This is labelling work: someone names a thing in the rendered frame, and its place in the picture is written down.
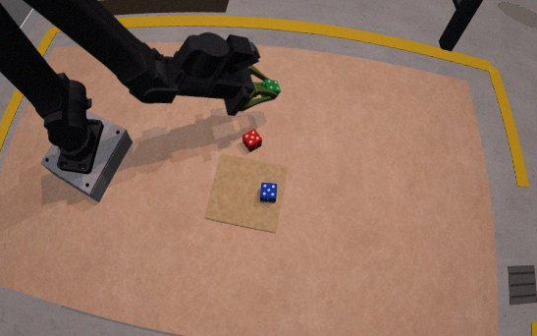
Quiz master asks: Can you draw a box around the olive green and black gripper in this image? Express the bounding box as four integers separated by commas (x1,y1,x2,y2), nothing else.
202,65,278,116

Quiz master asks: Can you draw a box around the tan flat mat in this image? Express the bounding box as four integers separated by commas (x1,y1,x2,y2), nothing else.
205,154,289,233

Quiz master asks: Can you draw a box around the red die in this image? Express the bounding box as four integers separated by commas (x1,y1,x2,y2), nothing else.
242,130,262,152

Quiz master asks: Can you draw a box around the blue die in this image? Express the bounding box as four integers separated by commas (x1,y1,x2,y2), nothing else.
260,183,277,202

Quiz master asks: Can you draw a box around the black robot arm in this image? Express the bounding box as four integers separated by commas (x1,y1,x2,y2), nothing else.
0,0,260,174

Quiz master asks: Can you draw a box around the green die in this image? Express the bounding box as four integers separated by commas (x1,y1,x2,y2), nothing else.
261,80,281,97

